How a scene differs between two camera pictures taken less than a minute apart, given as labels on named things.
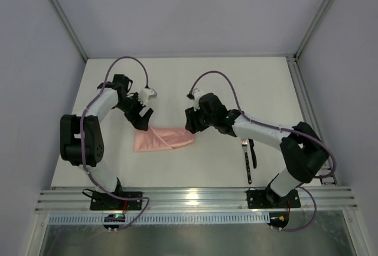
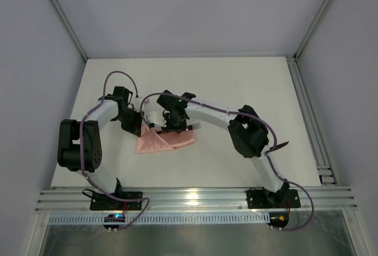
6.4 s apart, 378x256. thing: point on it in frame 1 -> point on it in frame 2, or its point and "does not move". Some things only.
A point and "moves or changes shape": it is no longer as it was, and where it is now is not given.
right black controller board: (280, 219) does not move
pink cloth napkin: (160, 138) does not move
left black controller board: (114, 218) does not move
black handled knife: (251, 142) moves or changes shape
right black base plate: (258, 198) does not move
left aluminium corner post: (61, 12) does not move
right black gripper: (193, 119) -> (174, 127)
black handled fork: (244, 141) moves or changes shape
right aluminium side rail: (302, 90) does not move
